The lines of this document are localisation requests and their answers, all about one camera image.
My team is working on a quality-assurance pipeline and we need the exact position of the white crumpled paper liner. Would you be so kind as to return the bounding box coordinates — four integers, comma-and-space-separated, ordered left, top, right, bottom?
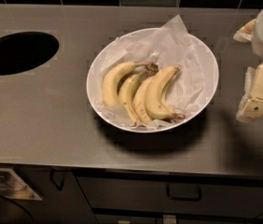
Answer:
95, 14, 207, 132

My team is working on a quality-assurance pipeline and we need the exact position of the black cable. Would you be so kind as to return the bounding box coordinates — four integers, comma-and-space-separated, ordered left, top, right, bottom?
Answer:
0, 186, 35, 224

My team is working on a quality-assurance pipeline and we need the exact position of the round black countertop hole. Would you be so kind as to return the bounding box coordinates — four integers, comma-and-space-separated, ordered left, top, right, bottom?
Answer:
0, 32, 59, 76

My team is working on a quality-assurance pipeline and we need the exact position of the white bowl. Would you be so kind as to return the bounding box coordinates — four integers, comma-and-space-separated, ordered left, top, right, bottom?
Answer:
86, 27, 220, 133

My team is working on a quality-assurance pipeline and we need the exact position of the printed paper sheet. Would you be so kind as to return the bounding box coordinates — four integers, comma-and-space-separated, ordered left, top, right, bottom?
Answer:
0, 168, 43, 201

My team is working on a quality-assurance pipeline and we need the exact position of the black drawer handle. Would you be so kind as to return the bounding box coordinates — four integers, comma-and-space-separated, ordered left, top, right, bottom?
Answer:
166, 183, 201, 202

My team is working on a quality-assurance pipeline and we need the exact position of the grey cabinet door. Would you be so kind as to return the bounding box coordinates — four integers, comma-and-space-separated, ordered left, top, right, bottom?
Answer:
17, 166, 97, 224

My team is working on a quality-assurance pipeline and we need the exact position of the grey drawer front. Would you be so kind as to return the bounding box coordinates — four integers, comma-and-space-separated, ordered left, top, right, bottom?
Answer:
78, 177, 263, 218

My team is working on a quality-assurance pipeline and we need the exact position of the black cabinet door handle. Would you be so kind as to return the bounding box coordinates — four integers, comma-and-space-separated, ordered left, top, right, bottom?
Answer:
49, 169, 65, 191

